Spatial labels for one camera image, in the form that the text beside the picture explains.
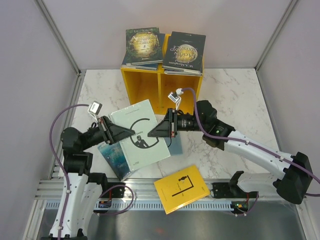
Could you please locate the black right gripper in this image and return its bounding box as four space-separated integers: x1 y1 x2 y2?
148 107 207 138

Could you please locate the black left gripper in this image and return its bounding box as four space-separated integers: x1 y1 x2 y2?
81 115 136 150

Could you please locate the light blue cat book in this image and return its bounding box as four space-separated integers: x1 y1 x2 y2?
164 135 183 156

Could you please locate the teal ocean cover book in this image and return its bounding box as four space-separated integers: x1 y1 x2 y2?
97 142 131 182

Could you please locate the pale grey-green circle book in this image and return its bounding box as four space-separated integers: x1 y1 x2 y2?
109 99 171 172

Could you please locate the yellow file folder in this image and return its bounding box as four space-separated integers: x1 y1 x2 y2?
154 165 210 215

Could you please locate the navy blue crest book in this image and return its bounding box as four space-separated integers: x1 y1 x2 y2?
121 33 167 71

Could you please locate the black Moon and Sixpence book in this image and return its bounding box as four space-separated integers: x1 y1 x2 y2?
162 31 206 76

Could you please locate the green forest cover book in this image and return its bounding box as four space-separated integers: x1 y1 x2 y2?
123 27 163 66

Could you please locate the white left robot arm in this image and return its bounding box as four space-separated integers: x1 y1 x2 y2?
47 116 135 240

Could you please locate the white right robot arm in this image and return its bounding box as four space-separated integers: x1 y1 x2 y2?
147 100 312 205

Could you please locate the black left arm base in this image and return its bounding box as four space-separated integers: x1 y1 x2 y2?
87 172 125 199

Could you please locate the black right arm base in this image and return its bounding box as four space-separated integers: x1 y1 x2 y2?
211 171 258 199

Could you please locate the yellow wooden shelf box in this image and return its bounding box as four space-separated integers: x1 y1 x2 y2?
120 32 204 115

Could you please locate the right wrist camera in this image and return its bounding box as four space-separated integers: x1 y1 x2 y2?
167 88 184 111

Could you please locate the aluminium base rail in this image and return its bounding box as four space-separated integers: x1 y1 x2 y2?
34 178 308 201

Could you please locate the white slotted cable duct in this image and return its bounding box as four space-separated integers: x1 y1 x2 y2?
45 200 234 211

